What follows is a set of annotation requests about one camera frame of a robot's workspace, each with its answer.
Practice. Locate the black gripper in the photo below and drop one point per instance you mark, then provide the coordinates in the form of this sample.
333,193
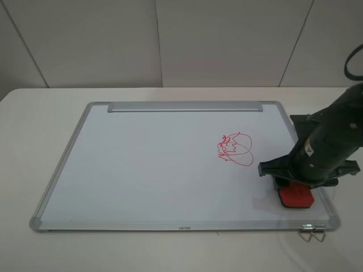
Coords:
321,153

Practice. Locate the red whiteboard eraser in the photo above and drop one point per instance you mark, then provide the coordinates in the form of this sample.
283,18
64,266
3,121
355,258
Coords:
296,196

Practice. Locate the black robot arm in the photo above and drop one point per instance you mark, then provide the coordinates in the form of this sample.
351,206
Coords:
349,102

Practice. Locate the white framed whiteboard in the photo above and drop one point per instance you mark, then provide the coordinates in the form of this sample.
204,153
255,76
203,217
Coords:
174,171

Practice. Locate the left metal hanging clip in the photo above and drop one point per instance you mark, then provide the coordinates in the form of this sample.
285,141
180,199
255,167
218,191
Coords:
306,232

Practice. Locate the metal hanging clip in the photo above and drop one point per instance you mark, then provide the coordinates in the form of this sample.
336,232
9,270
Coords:
306,232
319,232

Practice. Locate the right metal hanging clip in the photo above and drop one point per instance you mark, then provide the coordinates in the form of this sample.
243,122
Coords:
319,232

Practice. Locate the grey marker tray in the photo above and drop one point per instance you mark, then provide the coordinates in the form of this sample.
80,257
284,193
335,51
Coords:
185,106

